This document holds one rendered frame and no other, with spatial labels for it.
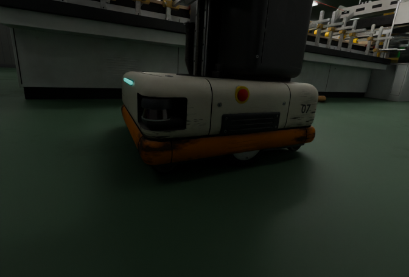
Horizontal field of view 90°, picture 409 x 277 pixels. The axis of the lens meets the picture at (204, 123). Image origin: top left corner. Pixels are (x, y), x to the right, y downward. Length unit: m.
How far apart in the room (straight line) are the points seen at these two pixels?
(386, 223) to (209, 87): 0.51
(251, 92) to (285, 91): 0.14
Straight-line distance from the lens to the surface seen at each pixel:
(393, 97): 4.93
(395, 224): 0.66
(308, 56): 3.11
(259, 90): 0.66
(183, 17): 2.28
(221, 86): 0.59
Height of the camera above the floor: 0.30
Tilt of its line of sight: 14 degrees down
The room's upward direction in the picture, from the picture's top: 4 degrees clockwise
